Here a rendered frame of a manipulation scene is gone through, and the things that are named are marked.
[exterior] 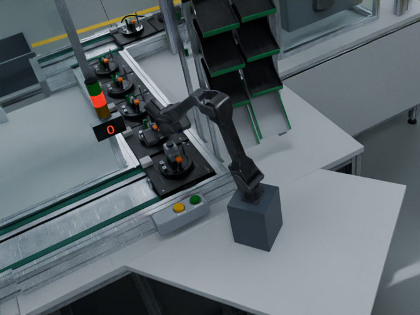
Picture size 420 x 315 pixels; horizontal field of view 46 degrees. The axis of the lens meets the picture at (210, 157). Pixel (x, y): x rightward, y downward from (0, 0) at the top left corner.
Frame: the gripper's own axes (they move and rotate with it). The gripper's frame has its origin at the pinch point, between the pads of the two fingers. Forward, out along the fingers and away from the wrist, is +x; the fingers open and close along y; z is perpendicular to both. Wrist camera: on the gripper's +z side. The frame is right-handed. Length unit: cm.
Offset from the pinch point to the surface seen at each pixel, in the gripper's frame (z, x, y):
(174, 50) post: 62, 89, -43
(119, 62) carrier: 63, 80, -8
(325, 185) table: -46, -3, -48
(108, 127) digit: 10.9, -0.3, 19.1
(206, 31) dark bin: 20.3, -32.2, -22.6
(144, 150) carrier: 1.1, 24.1, 7.4
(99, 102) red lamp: 18.7, -8.6, 19.1
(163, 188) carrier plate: -18.9, 6.1, 9.4
